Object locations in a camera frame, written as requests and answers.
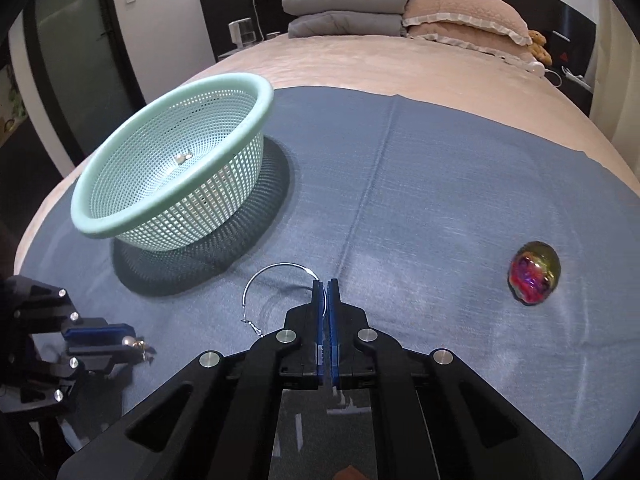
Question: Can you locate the brown teddy bear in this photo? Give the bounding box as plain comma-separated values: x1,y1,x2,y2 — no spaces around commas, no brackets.
528,30,552,67

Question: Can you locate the white bedside appliance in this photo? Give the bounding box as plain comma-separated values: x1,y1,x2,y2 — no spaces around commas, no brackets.
228,18,256,49

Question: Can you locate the small pearl earring in basket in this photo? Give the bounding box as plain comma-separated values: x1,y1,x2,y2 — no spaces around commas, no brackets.
175,153,192,165

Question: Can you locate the silver hoop bangle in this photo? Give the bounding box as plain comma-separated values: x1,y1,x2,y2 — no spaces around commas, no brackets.
241,261,326,338

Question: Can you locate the iridescent purple glass stone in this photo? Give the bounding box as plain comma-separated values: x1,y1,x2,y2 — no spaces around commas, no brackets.
506,240,561,306

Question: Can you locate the white pearl earring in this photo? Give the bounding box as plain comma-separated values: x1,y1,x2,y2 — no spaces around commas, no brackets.
122,336,155,362

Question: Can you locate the blue grey cloth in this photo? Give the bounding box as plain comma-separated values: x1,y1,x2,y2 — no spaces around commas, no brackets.
19,84,640,478

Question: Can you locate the white charger with cable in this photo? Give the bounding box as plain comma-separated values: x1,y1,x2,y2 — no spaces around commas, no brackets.
526,61,563,88

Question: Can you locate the pink frilled pillow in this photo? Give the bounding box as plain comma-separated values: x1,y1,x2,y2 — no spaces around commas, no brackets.
402,0,533,47

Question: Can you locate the lower grey folded blanket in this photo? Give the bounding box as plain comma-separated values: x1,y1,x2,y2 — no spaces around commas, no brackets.
288,11,405,38

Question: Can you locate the mint green plastic basket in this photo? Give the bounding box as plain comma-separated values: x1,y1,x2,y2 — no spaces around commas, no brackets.
70,73,274,252

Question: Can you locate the black bedside table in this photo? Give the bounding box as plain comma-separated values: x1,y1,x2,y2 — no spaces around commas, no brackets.
552,65,593,115

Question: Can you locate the cream curtain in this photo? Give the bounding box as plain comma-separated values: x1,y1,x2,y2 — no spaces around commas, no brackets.
590,0,640,177

